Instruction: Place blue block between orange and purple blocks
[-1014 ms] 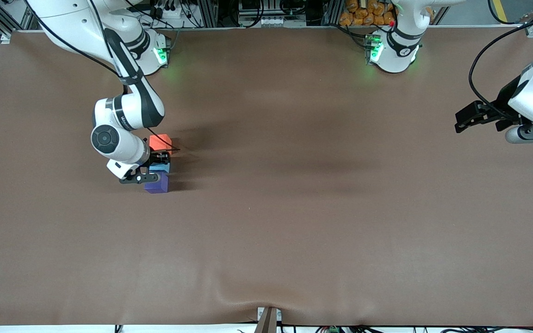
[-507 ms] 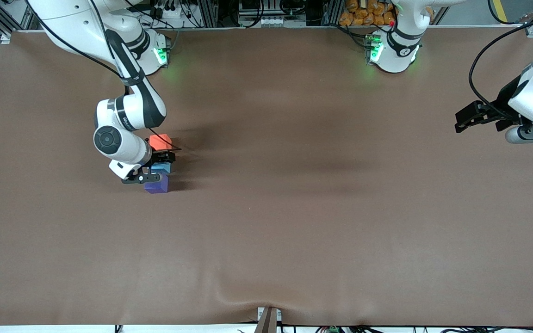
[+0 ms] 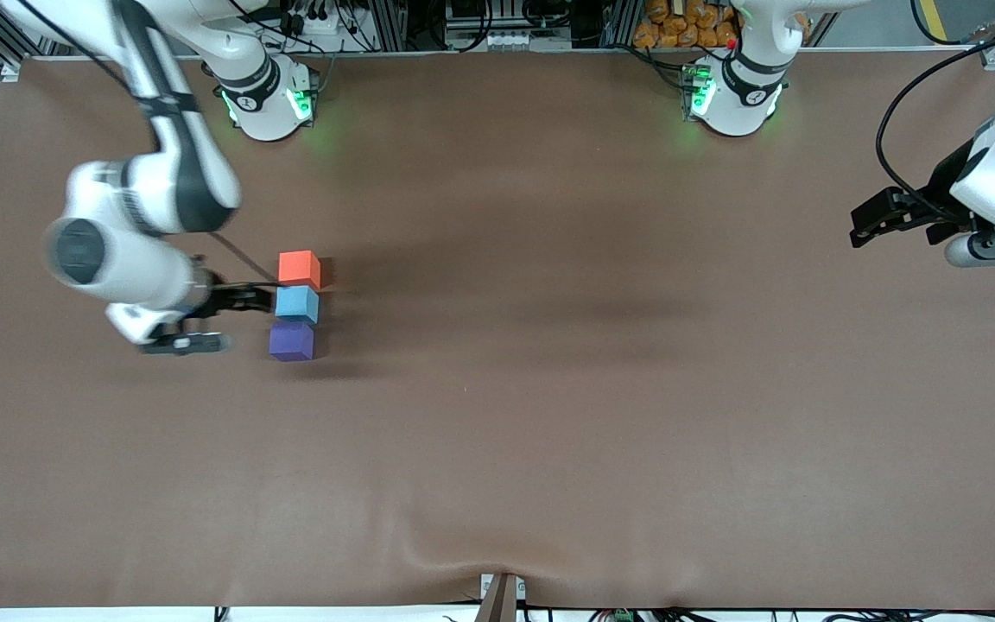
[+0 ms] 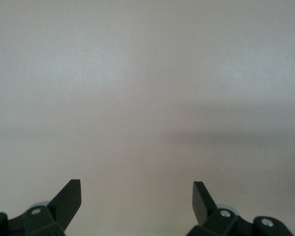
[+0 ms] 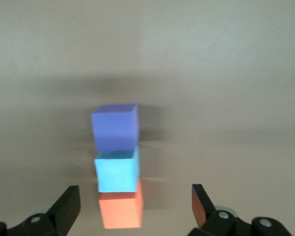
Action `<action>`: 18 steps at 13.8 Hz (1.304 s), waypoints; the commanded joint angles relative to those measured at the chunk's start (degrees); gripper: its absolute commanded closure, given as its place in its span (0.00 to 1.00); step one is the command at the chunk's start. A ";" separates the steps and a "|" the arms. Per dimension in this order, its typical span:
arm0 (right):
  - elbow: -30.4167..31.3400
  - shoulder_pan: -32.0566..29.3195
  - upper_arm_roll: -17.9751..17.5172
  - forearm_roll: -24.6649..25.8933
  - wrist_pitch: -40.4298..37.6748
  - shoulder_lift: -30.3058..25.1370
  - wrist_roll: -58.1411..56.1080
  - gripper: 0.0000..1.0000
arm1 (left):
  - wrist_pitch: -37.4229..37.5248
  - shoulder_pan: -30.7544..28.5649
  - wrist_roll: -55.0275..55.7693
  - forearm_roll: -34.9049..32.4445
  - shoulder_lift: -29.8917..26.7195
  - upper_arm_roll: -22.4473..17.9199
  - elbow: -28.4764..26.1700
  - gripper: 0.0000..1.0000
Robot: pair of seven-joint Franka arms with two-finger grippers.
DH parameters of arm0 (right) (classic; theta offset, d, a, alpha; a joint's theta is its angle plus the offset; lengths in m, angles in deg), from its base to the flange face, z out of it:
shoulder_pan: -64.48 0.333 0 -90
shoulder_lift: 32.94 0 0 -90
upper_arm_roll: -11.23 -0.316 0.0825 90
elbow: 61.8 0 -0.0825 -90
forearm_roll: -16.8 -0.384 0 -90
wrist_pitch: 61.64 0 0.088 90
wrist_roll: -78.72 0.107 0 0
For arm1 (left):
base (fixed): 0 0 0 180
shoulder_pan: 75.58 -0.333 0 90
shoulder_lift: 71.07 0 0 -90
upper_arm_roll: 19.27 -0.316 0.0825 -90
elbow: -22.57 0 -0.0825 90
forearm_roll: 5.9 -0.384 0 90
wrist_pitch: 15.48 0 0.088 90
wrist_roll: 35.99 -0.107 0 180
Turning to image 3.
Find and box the table cover sheet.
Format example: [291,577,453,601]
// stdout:
[0,48,995,611]

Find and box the blue foam block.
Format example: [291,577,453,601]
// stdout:
[275,285,321,326]

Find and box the white power strip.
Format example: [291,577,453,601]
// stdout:
[284,7,353,37]

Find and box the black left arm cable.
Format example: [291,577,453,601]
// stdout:
[875,33,995,219]

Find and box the pile of orange packets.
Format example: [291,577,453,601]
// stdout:
[632,0,742,50]

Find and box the orange foam block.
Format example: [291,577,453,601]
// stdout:
[278,251,323,290]

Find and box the purple foam block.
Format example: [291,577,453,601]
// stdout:
[269,320,316,363]

